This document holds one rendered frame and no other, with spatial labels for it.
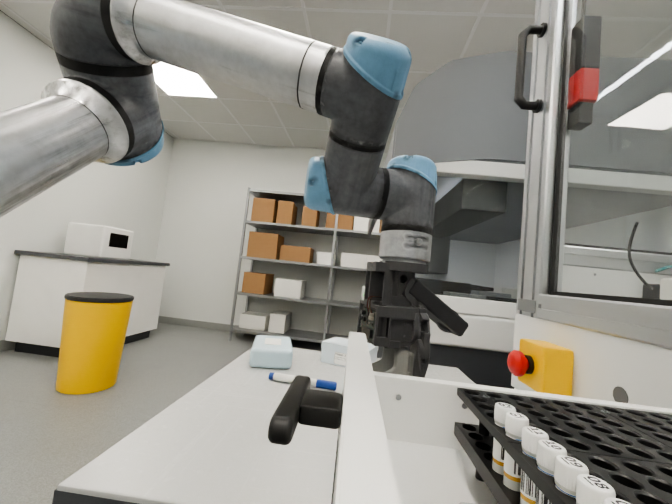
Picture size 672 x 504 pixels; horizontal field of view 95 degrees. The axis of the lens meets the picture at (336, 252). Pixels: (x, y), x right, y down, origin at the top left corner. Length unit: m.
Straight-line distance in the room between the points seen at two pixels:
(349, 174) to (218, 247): 4.53
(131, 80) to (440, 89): 0.91
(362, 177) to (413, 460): 0.31
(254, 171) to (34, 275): 2.77
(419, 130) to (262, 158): 3.99
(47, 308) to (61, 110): 3.27
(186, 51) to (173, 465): 0.47
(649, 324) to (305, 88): 0.48
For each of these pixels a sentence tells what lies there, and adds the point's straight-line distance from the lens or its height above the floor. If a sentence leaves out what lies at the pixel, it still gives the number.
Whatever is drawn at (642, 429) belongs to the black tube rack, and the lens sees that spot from 0.33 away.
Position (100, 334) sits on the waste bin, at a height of 0.40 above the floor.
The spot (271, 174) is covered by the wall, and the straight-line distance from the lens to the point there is 4.83.
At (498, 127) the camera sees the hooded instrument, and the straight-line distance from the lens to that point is 1.20.
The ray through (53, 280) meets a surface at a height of 0.67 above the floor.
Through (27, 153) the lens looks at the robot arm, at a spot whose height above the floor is 1.08.
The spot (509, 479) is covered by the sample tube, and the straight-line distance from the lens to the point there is 0.25.
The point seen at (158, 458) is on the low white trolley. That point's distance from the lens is 0.46.
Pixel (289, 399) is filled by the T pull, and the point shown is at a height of 0.91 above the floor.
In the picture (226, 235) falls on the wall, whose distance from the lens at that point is 4.86.
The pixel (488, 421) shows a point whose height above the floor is 0.90.
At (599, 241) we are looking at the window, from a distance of 0.60.
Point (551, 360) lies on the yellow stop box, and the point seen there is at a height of 0.89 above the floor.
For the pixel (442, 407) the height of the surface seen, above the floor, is 0.87.
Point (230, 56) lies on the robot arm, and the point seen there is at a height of 1.22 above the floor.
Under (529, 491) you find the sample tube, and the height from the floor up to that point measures 0.88.
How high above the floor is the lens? 0.99
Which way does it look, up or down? 4 degrees up
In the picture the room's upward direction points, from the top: 6 degrees clockwise
